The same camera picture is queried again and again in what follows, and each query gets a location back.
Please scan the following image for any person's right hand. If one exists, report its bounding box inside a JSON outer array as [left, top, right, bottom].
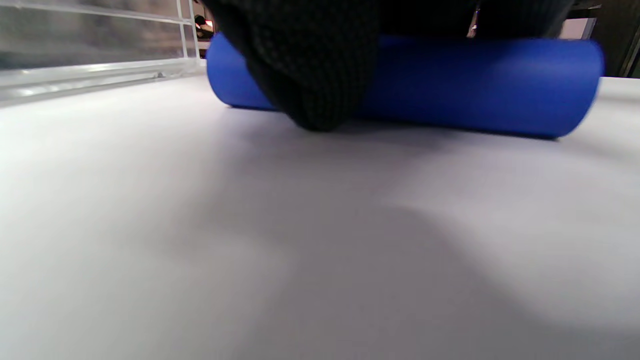
[[200, 0, 576, 132]]

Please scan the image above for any blue plastic scraper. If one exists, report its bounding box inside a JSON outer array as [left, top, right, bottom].
[[206, 32, 606, 140]]

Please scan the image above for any clear plastic drawer organizer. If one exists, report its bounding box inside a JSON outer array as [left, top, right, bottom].
[[0, 0, 207, 108]]

